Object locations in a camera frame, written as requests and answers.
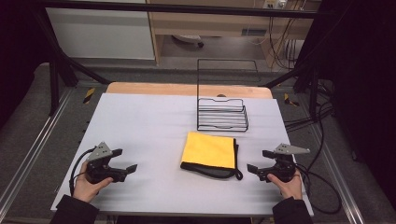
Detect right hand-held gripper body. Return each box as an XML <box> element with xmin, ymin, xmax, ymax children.
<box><xmin>257</xmin><ymin>143</ymin><xmax>311</xmax><ymax>184</ymax></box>

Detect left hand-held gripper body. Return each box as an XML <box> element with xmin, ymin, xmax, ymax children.
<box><xmin>84</xmin><ymin>141</ymin><xmax>129</xmax><ymax>185</ymax></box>

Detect person's right hand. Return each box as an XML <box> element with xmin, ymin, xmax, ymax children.
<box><xmin>266</xmin><ymin>172</ymin><xmax>304</xmax><ymax>201</ymax></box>

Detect person's left hand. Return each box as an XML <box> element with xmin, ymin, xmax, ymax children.
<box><xmin>72</xmin><ymin>161</ymin><xmax>115</xmax><ymax>203</ymax></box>

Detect white table cover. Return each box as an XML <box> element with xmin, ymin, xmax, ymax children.
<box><xmin>50</xmin><ymin>92</ymin><xmax>315</xmax><ymax>218</ymax></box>

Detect yellow cloth with black trim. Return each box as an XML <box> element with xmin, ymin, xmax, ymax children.
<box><xmin>179</xmin><ymin>131</ymin><xmax>244</xmax><ymax>181</ymax></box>

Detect yellow black floor tape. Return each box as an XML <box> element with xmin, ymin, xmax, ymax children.
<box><xmin>282</xmin><ymin>92</ymin><xmax>301</xmax><ymax>107</ymax></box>
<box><xmin>82</xmin><ymin>87</ymin><xmax>96</xmax><ymax>105</ymax></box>

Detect wooden table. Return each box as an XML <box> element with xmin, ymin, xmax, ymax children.
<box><xmin>106</xmin><ymin>81</ymin><xmax>275</xmax><ymax>100</ymax></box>

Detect white cabinet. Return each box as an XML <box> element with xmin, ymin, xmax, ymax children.
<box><xmin>45</xmin><ymin>7</ymin><xmax>156</xmax><ymax>61</ymax></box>

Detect black curtain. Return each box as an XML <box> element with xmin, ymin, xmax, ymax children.
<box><xmin>0</xmin><ymin>0</ymin><xmax>55</xmax><ymax>129</ymax></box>
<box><xmin>303</xmin><ymin>0</ymin><xmax>396</xmax><ymax>203</ymax></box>

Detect office chair base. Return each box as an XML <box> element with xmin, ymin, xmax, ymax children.
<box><xmin>172</xmin><ymin>34</ymin><xmax>205</xmax><ymax>49</ymax></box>

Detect wooden desk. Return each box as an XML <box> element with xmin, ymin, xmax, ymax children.
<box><xmin>146</xmin><ymin>0</ymin><xmax>322</xmax><ymax>65</ymax></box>

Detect white power strip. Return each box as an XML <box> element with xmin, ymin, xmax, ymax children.
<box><xmin>262</xmin><ymin>0</ymin><xmax>288</xmax><ymax>9</ymax></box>

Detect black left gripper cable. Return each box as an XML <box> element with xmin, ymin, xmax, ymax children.
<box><xmin>68</xmin><ymin>147</ymin><xmax>95</xmax><ymax>197</ymax></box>

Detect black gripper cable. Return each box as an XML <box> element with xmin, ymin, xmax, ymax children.
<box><xmin>293</xmin><ymin>161</ymin><xmax>343</xmax><ymax>216</ymax></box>
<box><xmin>68</xmin><ymin>147</ymin><xmax>95</xmax><ymax>197</ymax></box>

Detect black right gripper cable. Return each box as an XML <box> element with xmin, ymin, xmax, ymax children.
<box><xmin>293</xmin><ymin>161</ymin><xmax>343</xmax><ymax>216</ymax></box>

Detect black floor cables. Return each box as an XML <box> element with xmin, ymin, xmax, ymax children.
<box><xmin>283</xmin><ymin>78</ymin><xmax>335</xmax><ymax>133</ymax></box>

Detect aluminium floor rail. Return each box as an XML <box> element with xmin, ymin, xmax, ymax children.
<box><xmin>309</xmin><ymin>122</ymin><xmax>366</xmax><ymax>224</ymax></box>
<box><xmin>0</xmin><ymin>87</ymin><xmax>77</xmax><ymax>214</ymax></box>

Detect black wire rack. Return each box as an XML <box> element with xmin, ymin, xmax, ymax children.
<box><xmin>196</xmin><ymin>58</ymin><xmax>262</xmax><ymax>133</ymax></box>

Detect black metal frame stand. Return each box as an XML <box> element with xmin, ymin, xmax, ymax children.
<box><xmin>31</xmin><ymin>6</ymin><xmax>111</xmax><ymax>118</ymax></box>
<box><xmin>262</xmin><ymin>52</ymin><xmax>335</xmax><ymax>122</ymax></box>

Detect hanging black cables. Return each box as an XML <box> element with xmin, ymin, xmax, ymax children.
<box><xmin>268</xmin><ymin>16</ymin><xmax>305</xmax><ymax>71</ymax></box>

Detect black metal frame crossbar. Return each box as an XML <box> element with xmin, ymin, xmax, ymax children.
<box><xmin>41</xmin><ymin>0</ymin><xmax>339</xmax><ymax>20</ymax></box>

